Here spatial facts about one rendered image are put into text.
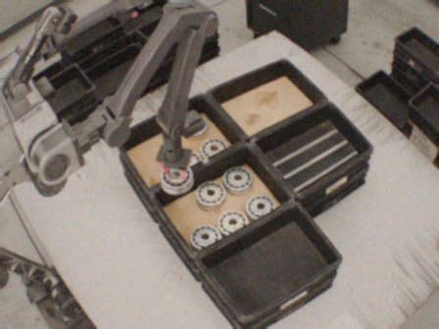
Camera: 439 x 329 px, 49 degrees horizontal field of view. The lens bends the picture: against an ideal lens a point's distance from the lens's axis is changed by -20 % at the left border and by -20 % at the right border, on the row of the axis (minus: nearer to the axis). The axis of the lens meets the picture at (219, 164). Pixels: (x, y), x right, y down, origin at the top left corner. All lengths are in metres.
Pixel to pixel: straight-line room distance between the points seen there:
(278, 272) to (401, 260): 0.54
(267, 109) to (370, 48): 1.90
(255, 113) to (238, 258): 0.64
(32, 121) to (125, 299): 0.85
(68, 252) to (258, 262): 0.75
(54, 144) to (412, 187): 1.52
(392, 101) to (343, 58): 0.75
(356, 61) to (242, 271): 2.32
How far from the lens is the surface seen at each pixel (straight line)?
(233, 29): 4.07
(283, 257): 1.95
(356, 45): 4.08
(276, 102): 2.37
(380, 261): 2.13
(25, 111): 1.54
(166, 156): 1.78
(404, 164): 2.43
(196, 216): 2.04
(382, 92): 3.34
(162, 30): 1.41
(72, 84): 3.14
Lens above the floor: 2.54
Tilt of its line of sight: 52 degrees down
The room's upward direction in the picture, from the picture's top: 4 degrees counter-clockwise
